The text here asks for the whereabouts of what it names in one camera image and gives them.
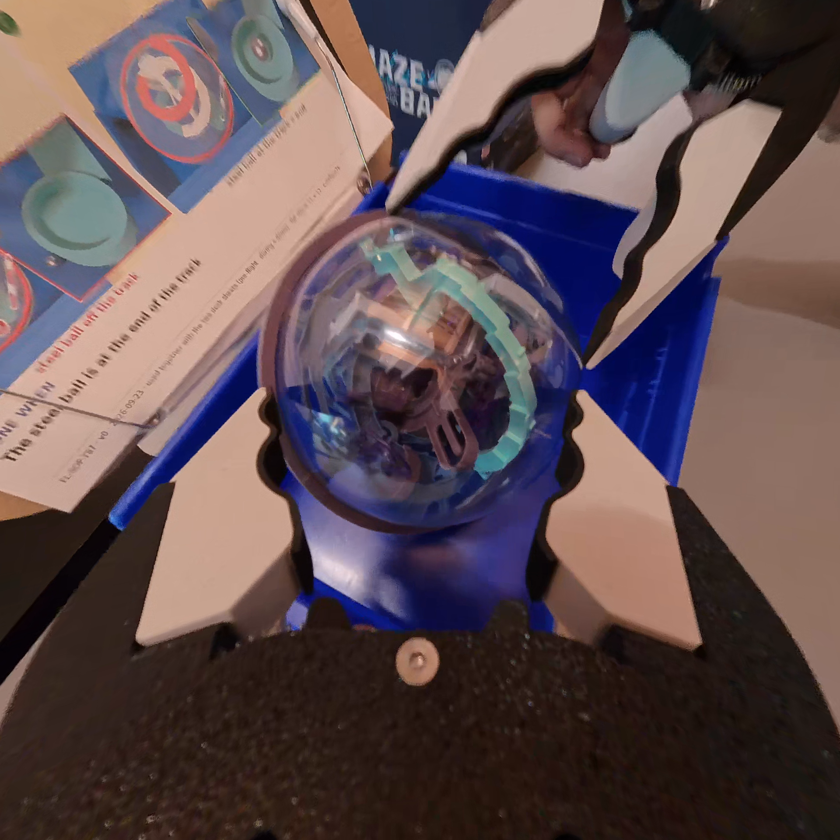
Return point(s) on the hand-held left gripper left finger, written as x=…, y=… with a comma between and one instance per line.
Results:
x=216, y=525

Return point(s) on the dark blue toy box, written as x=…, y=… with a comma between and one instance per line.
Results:
x=407, y=39

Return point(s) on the clear maze ball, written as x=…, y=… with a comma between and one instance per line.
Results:
x=394, y=367

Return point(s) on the blue plastic bin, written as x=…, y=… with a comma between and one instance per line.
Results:
x=630, y=394

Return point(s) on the illustrated instruction sheet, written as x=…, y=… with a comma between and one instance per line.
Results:
x=197, y=262

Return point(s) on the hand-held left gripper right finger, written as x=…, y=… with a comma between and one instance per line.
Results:
x=610, y=525

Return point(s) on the person's right hand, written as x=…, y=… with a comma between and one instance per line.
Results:
x=568, y=124

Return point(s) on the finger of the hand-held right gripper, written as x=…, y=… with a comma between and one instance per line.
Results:
x=472, y=85
x=715, y=170

